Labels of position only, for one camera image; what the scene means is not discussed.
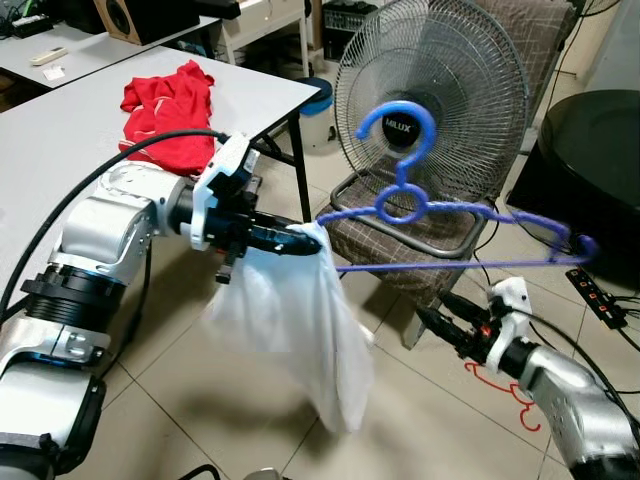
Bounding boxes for black round table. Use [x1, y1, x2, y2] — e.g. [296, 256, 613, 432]
[505, 90, 640, 291]

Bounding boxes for white table black legs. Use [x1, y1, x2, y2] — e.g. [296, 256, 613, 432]
[0, 45, 321, 301]

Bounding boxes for blue plastic hanger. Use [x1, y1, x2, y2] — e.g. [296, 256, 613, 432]
[315, 98, 601, 274]

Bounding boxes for black power strip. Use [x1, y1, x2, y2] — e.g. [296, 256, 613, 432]
[565, 265, 631, 331]

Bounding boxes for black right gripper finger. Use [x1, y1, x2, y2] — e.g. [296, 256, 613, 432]
[415, 307, 471, 353]
[440, 296, 481, 333]

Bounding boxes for grey wire guard fan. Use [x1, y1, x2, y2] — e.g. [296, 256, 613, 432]
[333, 0, 531, 261]

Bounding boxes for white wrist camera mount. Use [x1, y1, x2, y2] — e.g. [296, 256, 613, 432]
[190, 133, 256, 251]
[485, 280, 531, 376]

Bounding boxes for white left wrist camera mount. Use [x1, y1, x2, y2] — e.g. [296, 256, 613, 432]
[190, 133, 256, 251]

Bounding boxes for white desk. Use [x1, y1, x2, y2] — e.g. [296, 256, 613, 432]
[0, 12, 226, 91]

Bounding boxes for white remote control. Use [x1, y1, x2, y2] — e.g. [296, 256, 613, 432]
[30, 47, 71, 66]

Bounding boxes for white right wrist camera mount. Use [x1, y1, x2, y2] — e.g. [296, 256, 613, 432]
[485, 280, 531, 376]

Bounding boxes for wooden speaker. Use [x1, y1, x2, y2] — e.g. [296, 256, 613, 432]
[95, 0, 201, 46]

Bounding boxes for red plastic hanger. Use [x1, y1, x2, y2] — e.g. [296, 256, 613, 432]
[463, 362, 543, 433]

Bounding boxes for blue lidded bin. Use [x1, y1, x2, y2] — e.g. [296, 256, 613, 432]
[300, 75, 336, 151]

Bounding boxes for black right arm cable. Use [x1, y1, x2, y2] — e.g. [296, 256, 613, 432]
[520, 316, 640, 421]

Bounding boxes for red garment white trim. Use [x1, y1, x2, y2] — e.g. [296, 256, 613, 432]
[120, 60, 216, 176]

